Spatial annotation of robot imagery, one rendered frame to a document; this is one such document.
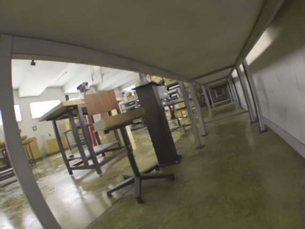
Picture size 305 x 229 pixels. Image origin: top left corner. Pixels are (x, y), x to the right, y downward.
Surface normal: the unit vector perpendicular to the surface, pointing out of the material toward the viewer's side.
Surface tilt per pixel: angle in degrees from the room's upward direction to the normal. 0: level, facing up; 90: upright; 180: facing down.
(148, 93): 90
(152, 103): 90
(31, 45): 90
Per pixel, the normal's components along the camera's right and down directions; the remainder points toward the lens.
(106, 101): 0.54, -0.16
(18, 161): 0.85, -0.26
